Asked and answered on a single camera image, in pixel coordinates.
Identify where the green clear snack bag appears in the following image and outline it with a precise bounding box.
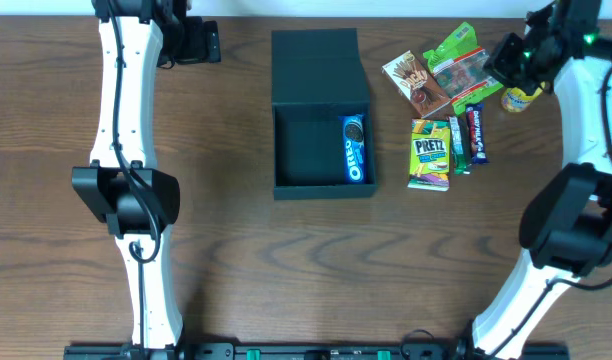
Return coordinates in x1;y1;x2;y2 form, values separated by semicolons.
423;22;503;115

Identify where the black gift box with lid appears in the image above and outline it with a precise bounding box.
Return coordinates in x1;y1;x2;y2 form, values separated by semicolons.
271;29;377;200

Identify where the blue Oreo pack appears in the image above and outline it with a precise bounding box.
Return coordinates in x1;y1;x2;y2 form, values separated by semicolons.
339;114;365;184

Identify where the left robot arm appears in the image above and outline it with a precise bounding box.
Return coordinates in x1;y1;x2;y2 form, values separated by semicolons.
65;0;221;359

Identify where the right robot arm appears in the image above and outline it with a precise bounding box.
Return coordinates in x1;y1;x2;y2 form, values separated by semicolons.
454;0;612;359

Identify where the yellow candy jar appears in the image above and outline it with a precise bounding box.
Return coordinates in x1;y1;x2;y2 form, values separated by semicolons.
501;88;542;113

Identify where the purple Dairy Milk bar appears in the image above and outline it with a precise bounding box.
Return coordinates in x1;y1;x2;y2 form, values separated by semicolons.
465;104;488;164

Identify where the green candy bar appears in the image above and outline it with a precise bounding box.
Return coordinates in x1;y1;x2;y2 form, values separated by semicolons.
448;116;471;175

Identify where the brown Pocky box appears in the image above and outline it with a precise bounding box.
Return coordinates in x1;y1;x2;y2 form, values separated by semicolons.
381;50;450;118

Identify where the green Pretz box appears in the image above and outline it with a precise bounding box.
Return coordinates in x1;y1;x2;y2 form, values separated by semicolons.
408;119;451;192

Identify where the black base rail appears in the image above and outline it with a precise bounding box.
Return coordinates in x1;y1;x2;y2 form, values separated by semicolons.
63;341;571;360

